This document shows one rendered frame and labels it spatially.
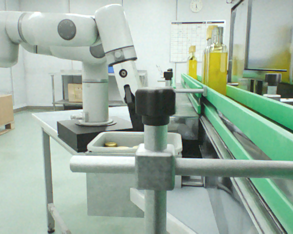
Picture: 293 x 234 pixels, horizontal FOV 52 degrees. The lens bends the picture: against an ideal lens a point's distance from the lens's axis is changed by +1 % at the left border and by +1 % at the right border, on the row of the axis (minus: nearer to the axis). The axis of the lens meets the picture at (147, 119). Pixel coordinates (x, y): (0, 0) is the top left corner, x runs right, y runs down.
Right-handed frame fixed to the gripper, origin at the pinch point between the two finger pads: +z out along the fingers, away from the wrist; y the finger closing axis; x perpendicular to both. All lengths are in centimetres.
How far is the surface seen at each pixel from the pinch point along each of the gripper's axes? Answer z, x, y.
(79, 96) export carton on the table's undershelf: 4, 187, 547
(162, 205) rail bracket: -2, -8, -55
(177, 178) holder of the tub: 13.6, -6.6, -10.9
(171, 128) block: 6.1, -7.2, 8.1
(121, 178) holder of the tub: 10.7, 6.1, -10.7
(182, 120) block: 4.4, -11.0, 8.1
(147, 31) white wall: -96, 14, 608
